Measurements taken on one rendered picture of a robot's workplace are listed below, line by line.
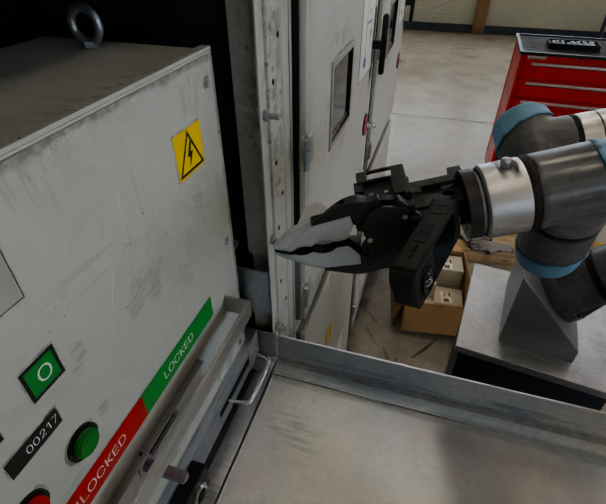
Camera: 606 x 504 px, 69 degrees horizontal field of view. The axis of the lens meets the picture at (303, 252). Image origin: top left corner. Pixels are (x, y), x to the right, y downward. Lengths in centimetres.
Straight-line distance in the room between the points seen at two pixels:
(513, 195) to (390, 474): 46
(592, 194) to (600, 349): 74
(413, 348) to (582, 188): 162
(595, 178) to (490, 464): 47
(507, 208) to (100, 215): 36
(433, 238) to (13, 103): 36
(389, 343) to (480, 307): 92
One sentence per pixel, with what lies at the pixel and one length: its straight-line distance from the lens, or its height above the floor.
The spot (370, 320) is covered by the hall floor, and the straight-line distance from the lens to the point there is 210.
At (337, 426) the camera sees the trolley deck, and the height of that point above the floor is 85.
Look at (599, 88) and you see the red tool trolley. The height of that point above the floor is 78.
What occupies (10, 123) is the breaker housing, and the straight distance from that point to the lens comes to 38.
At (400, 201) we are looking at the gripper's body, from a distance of 43.
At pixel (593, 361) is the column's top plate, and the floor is 75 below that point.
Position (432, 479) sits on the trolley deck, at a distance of 75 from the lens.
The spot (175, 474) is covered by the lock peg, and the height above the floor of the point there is 102.
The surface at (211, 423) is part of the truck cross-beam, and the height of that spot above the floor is 91.
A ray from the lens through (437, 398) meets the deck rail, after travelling 82.
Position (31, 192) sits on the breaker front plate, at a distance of 34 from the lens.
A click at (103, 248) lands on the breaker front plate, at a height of 128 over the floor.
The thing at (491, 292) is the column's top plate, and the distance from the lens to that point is 121.
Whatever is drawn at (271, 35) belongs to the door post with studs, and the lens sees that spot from 58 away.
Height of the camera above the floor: 150
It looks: 38 degrees down
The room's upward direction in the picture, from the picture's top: straight up
